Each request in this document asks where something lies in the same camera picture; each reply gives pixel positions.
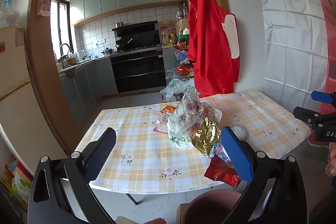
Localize black range hood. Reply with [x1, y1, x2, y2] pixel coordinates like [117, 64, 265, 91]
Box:
[112, 21, 161, 46]

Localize grey lower cabinets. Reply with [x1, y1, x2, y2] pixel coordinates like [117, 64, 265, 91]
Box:
[59, 57, 119, 121]

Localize person's right hand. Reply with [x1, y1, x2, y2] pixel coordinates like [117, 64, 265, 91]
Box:
[325, 144, 336, 177]

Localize clear green printed plastic bag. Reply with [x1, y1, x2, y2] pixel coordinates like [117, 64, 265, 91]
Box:
[167, 91, 204, 149]

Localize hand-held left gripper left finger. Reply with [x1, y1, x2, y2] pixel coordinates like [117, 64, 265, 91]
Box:
[28, 127, 117, 224]

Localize black stove oven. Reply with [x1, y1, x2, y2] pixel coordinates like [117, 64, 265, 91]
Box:
[110, 46, 167, 97]

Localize grey dimpled plastic tray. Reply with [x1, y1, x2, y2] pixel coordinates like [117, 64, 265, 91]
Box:
[231, 125, 248, 140]

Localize kitchen faucet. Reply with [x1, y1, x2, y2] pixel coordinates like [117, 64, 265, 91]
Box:
[59, 43, 72, 57]

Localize printed paper wall hanging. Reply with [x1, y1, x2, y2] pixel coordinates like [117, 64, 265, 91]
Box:
[37, 0, 51, 17]

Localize red wall poster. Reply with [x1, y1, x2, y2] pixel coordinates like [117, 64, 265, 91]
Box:
[302, 0, 336, 115]

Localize crumpled plastic shopping bags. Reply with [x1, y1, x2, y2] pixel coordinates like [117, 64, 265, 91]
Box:
[160, 77, 200, 103]

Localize yellow checkered floral tablecloth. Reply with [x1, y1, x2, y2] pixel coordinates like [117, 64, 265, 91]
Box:
[75, 90, 311, 194]

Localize green orange packaging box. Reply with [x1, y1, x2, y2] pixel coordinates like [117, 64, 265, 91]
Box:
[0, 156, 34, 212]

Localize beige refrigerator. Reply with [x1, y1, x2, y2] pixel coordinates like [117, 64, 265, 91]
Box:
[0, 26, 69, 188]

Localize white labelled packet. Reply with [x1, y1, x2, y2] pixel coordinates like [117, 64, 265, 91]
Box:
[157, 114, 172, 125]

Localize brown plastic bin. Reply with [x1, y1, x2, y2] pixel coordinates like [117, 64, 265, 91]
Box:
[182, 189, 248, 224]

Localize cardboard box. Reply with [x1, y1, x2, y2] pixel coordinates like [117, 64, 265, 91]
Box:
[175, 19, 188, 35]

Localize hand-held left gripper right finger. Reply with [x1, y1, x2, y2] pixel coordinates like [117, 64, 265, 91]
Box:
[220, 126, 307, 224]

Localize clear blue plastic bottle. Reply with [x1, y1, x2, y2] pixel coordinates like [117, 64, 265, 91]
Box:
[0, 0, 21, 28]

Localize red snack wrapper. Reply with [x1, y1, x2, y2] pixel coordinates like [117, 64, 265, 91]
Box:
[204, 154, 241, 189]

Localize row of seasoning bottles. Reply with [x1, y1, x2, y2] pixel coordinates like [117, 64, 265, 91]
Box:
[161, 20, 176, 46]

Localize wooden door frame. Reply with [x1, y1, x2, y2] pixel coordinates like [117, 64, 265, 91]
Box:
[26, 0, 229, 153]

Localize red hanging garment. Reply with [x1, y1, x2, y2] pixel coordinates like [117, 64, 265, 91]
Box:
[187, 0, 240, 98]

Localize black table leg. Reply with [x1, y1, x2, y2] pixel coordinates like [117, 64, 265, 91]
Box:
[126, 193, 139, 206]

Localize kitchen window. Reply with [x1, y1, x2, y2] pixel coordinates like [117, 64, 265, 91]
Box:
[50, 0, 73, 60]

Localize wire storage rack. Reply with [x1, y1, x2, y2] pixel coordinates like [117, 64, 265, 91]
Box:
[173, 27, 195, 83]

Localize gold foil wrapper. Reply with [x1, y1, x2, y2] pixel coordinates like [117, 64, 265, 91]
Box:
[190, 116, 232, 165]

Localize white creased wall sheet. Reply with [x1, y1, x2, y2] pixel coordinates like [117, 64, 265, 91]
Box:
[248, 0, 329, 109]

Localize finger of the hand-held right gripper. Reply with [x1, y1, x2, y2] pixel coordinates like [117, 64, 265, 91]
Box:
[293, 106, 327, 128]
[311, 91, 336, 104]

